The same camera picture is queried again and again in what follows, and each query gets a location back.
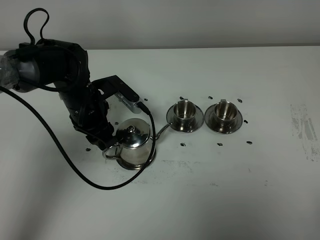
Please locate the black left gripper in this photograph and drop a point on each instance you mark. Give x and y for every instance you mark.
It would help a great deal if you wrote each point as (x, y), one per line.
(100, 130)

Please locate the stainless steel teapot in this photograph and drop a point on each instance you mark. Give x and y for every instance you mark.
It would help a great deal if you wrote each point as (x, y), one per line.
(134, 144)

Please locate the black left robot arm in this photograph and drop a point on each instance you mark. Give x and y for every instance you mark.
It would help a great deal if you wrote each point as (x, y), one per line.
(66, 65)

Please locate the left stainless steel teacup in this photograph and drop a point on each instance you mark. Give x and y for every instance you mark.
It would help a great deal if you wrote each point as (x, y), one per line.
(184, 112)

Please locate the stainless steel teacup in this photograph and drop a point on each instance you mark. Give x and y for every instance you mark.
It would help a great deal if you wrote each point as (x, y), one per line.
(184, 112)
(225, 113)

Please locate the left stainless steel saucer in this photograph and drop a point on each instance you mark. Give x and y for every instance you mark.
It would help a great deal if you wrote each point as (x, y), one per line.
(195, 125)

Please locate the stainless steel saucer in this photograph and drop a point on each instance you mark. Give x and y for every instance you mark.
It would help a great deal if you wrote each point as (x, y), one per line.
(195, 125)
(214, 126)

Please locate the right stainless steel saucer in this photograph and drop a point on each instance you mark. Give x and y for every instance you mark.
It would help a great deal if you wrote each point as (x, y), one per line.
(214, 126)

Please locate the right stainless steel teacup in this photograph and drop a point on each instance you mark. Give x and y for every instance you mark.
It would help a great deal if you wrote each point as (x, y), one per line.
(225, 113)

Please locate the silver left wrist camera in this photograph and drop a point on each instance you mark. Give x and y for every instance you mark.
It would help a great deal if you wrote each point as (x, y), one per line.
(132, 106)

